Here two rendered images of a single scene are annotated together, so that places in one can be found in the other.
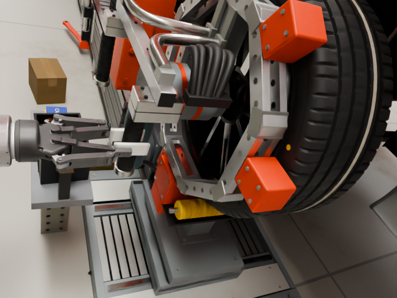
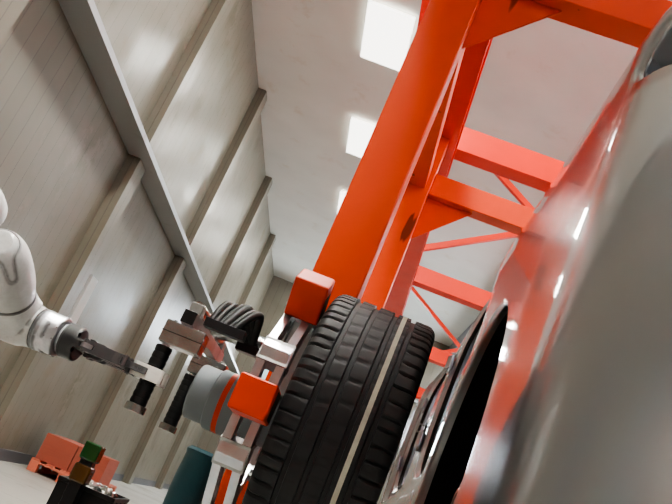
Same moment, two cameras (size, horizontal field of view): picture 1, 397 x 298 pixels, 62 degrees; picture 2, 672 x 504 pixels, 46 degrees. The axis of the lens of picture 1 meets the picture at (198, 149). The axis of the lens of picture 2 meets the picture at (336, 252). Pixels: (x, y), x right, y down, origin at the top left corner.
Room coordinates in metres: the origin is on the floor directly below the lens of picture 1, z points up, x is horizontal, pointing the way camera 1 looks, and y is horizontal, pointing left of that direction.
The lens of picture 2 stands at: (-0.58, -1.20, 0.69)
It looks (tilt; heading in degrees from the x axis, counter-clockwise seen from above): 18 degrees up; 42
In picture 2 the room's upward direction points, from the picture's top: 23 degrees clockwise
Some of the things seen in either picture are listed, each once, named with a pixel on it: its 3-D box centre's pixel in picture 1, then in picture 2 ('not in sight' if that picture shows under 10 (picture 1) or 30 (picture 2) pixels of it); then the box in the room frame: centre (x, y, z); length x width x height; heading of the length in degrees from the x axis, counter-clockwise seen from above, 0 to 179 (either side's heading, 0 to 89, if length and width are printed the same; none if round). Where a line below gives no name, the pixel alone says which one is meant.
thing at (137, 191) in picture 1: (182, 227); not in sight; (0.92, -0.07, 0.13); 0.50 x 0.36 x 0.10; 35
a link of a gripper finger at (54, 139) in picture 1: (84, 149); (109, 356); (0.43, 0.19, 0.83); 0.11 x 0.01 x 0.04; 114
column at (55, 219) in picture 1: (55, 190); not in sight; (0.78, 0.44, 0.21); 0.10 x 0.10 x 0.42; 35
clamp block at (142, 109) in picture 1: (156, 104); (184, 338); (0.51, 0.11, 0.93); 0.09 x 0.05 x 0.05; 125
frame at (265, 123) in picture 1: (207, 93); (265, 419); (0.77, 0.04, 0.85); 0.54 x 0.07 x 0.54; 35
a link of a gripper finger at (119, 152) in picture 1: (119, 155); (133, 365); (0.45, 0.13, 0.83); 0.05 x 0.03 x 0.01; 124
